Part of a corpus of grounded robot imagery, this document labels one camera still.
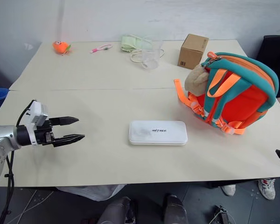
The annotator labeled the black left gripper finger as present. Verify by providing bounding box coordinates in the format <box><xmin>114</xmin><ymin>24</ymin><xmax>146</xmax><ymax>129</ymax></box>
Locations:
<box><xmin>49</xmin><ymin>115</ymin><xmax>80</xmax><ymax>127</ymax></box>
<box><xmin>52</xmin><ymin>134</ymin><xmax>86</xmax><ymax>148</ymax></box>

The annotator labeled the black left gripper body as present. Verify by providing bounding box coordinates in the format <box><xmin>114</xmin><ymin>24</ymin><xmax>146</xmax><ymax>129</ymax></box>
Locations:
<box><xmin>34</xmin><ymin>118</ymin><xmax>56</xmax><ymax>146</ymax></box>

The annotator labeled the orange and teal backpack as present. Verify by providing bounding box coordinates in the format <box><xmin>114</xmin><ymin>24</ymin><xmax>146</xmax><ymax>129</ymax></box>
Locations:
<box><xmin>174</xmin><ymin>51</ymin><xmax>279</xmax><ymax>136</ymax></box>

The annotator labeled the white rectangular case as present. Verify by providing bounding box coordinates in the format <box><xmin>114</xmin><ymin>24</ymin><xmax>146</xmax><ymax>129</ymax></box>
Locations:
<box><xmin>128</xmin><ymin>120</ymin><xmax>188</xmax><ymax>147</ymax></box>

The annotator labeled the white sneaker with red trim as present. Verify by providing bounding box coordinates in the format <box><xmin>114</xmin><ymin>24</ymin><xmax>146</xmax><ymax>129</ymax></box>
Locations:
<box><xmin>257</xmin><ymin>178</ymin><xmax>277</xmax><ymax>201</ymax></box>

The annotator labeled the white plastic bag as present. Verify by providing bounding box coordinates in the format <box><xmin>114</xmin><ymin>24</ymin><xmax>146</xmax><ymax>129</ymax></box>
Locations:
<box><xmin>55</xmin><ymin>184</ymin><xmax>127</xmax><ymax>202</ymax></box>

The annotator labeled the orange carrot plush toy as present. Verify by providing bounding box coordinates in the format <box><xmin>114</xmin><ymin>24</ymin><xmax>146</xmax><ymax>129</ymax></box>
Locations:
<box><xmin>52</xmin><ymin>40</ymin><xmax>74</xmax><ymax>56</ymax></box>

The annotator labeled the pink toothbrush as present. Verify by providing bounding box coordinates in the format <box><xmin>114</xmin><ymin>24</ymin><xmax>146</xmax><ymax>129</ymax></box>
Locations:
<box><xmin>90</xmin><ymin>43</ymin><xmax>113</xmax><ymax>54</ymax></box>

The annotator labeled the dark rounded shape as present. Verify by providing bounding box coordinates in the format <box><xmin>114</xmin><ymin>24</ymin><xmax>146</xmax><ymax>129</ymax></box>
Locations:
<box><xmin>163</xmin><ymin>194</ymin><xmax>189</xmax><ymax>224</ymax></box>
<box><xmin>97</xmin><ymin>196</ymin><xmax>139</xmax><ymax>224</ymax></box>

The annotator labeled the black device on floor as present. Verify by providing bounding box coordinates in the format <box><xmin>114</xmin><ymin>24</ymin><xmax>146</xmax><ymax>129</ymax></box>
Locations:
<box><xmin>209</xmin><ymin>204</ymin><xmax>232</xmax><ymax>224</ymax></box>

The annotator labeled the light green cloth pouch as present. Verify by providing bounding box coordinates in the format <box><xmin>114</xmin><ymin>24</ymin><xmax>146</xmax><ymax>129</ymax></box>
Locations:
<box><xmin>119</xmin><ymin>34</ymin><xmax>155</xmax><ymax>54</ymax></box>

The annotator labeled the person in black clothing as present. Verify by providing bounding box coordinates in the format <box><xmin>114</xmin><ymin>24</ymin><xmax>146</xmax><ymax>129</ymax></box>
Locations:
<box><xmin>256</xmin><ymin>35</ymin><xmax>280</xmax><ymax>99</ymax></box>

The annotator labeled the clear plastic cup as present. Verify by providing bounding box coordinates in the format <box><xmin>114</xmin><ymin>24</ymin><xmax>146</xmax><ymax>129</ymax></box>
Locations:
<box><xmin>140</xmin><ymin>38</ymin><xmax>164</xmax><ymax>71</ymax></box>

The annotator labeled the brown cardboard box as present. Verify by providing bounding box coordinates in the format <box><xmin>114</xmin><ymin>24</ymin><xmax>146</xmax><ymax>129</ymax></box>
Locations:
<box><xmin>177</xmin><ymin>33</ymin><xmax>210</xmax><ymax>70</ymax></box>

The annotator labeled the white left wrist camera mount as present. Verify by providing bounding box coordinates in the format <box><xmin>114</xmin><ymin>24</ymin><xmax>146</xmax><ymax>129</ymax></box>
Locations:
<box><xmin>25</xmin><ymin>100</ymin><xmax>49</xmax><ymax>145</ymax></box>

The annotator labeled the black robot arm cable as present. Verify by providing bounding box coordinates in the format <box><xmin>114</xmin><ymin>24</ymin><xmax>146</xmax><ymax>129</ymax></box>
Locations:
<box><xmin>0</xmin><ymin>106</ymin><xmax>31</xmax><ymax>224</ymax></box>

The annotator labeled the thin white floor cable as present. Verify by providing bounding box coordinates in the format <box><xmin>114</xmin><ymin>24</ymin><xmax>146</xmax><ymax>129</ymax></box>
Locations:
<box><xmin>13</xmin><ymin>189</ymin><xmax>55</xmax><ymax>224</ymax></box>

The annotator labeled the cream white cord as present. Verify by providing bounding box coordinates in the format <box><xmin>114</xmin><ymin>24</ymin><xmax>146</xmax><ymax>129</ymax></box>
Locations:
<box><xmin>130</xmin><ymin>35</ymin><xmax>165</xmax><ymax>64</ymax></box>

